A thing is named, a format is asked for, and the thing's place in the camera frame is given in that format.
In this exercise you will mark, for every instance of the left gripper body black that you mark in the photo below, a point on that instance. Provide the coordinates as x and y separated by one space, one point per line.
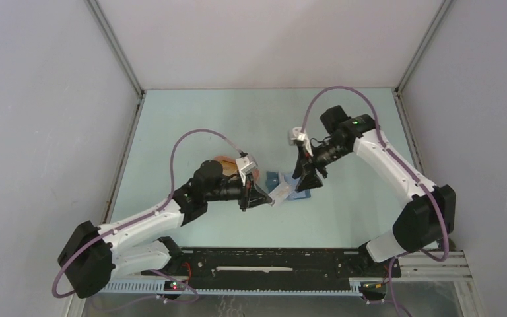
233 189

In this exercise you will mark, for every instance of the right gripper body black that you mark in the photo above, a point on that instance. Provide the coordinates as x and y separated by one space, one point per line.
323 155

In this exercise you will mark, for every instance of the pink oval tray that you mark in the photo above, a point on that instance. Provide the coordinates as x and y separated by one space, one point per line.
230 168

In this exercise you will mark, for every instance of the blue leather card holder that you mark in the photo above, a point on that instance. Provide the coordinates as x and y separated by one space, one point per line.
274 178

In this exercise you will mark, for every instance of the silver credit card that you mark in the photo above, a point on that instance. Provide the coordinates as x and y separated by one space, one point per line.
280 193

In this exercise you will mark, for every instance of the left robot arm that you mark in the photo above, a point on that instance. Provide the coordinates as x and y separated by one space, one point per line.
93 255

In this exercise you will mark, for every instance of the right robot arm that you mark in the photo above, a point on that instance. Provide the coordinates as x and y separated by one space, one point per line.
428 210

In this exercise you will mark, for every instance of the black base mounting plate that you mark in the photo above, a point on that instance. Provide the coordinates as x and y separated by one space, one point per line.
276 269

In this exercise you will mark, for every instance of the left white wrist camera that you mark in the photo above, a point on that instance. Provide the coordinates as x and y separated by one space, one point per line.
246 167

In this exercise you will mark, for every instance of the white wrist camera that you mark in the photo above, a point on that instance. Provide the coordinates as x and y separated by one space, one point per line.
246 167
297 136

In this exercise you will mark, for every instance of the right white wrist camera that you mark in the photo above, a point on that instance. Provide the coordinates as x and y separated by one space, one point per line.
297 136

